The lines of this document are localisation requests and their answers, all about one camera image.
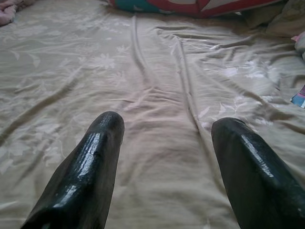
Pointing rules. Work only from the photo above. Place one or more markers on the grey floral bed sheet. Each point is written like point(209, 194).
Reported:
point(155, 83)

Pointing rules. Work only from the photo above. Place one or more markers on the colourful comic book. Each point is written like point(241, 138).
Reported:
point(299, 99)

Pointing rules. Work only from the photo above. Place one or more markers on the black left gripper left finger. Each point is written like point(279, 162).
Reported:
point(83, 179)

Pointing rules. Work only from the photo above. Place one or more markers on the pink cartoon print blanket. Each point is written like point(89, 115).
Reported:
point(9, 12)

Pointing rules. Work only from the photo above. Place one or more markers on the red white blue bolster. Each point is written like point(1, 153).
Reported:
point(202, 8)

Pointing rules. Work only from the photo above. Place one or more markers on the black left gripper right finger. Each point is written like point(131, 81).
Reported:
point(257, 186)

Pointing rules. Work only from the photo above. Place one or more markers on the flat grey floral pillow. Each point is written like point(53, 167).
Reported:
point(288, 21)

